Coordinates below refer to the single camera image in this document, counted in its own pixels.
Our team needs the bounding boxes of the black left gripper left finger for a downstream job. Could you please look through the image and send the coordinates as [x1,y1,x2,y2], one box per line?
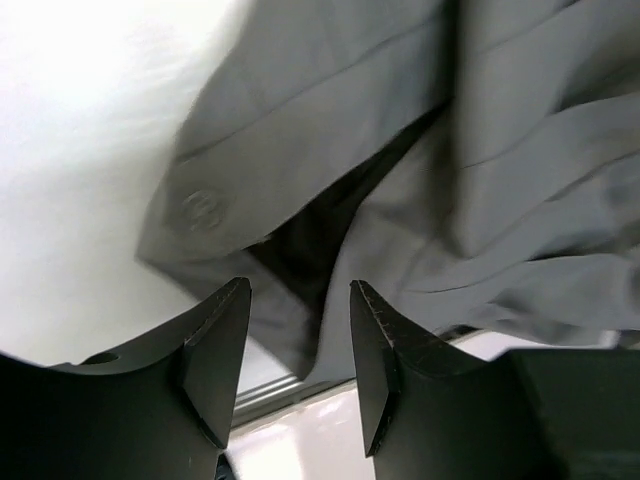
[1,277,250,480]

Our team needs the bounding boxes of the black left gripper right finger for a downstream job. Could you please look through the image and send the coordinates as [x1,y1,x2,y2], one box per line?
[350,281,639,479]

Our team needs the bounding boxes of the grey pleated skirt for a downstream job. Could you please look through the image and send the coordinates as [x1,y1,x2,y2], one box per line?
[138,1,639,382]

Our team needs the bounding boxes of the aluminium table edge rail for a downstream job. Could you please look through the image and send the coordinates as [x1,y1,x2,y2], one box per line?
[232,375,304,428]

